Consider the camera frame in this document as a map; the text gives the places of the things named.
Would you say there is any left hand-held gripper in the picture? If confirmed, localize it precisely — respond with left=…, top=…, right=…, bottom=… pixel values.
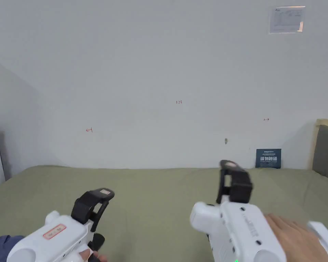
left=6, top=188, right=115, bottom=262

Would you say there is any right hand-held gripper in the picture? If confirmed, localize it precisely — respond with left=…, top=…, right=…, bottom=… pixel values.
left=190, top=160, right=288, bottom=262

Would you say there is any person's left hand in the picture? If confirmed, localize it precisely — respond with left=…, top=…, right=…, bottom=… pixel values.
left=78, top=248, right=109, bottom=262

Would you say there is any person's right hand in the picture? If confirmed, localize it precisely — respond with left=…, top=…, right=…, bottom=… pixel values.
left=263, top=213, right=328, bottom=262

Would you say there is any dark blue sign card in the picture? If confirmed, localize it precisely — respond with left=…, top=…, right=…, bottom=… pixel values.
left=255, top=148, right=282, bottom=169

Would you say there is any bed with pale green sheet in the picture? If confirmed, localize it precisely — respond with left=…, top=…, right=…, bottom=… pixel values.
left=0, top=165, right=328, bottom=262

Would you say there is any grey padded headboard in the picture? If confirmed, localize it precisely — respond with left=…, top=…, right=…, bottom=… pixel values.
left=309, top=118, right=328, bottom=183

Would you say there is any white paper wall notice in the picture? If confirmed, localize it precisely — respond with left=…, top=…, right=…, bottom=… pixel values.
left=268, top=5, right=306, bottom=34

